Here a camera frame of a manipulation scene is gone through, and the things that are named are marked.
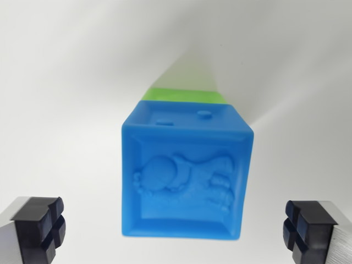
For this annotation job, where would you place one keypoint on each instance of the green cube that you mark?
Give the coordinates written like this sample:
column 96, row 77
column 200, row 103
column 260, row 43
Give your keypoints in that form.
column 184, row 96

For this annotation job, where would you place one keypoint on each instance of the black-tipped silver gripper right finger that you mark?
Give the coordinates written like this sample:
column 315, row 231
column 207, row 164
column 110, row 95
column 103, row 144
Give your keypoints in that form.
column 316, row 236

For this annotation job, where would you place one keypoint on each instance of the black-tipped silver gripper left finger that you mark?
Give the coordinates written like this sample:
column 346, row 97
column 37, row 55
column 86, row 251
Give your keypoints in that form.
column 30, row 233

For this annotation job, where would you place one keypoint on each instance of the blue embossed cube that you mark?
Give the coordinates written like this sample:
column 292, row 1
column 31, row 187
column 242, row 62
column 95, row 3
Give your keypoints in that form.
column 187, row 137

